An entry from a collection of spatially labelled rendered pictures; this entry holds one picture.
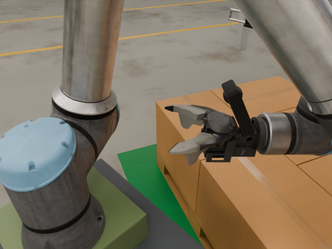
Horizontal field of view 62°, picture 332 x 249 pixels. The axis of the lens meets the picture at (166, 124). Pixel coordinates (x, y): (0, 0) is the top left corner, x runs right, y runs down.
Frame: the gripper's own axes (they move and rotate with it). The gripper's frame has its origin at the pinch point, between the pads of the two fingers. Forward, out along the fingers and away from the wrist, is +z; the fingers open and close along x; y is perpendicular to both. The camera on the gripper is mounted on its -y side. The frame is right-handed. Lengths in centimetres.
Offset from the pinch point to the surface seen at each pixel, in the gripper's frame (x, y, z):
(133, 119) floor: 165, 116, 14
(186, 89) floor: 220, 114, -41
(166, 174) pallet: 90, 110, -11
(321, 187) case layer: 30, 54, -71
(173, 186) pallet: 79, 110, -16
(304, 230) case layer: 10, 54, -54
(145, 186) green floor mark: 82, 113, 3
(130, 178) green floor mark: 90, 114, 14
